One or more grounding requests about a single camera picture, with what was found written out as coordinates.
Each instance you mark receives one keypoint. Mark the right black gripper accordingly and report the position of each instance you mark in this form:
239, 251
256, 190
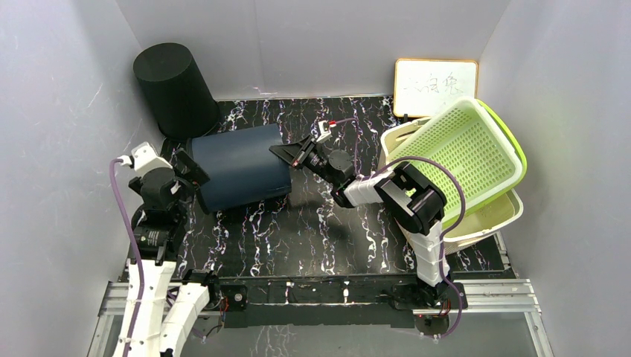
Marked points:
297, 153

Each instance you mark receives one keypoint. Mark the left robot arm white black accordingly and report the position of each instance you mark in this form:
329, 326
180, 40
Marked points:
152, 324

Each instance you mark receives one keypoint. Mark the small whiteboard with writing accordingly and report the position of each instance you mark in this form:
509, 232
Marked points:
424, 87

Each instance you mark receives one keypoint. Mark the green perforated plastic basket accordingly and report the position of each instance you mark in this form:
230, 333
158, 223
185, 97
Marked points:
470, 141

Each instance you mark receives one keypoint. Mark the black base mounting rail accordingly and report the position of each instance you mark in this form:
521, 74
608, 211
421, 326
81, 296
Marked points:
334, 300

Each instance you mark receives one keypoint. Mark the large black plastic bucket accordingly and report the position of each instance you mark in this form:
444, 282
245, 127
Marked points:
175, 91

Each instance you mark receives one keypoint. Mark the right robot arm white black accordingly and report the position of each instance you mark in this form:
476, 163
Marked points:
410, 197

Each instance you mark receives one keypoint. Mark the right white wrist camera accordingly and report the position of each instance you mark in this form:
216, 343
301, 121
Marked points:
325, 130

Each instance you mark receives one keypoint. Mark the aluminium frame rail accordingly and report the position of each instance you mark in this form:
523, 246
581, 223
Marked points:
499, 292

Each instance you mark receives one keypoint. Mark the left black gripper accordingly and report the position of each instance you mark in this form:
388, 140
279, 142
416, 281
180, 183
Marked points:
194, 172

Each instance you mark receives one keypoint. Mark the beige perforated plastic basket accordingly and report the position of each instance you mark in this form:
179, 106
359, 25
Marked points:
475, 227

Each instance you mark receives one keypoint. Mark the dark blue cylindrical bin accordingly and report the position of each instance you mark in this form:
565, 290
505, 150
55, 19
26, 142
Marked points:
240, 167

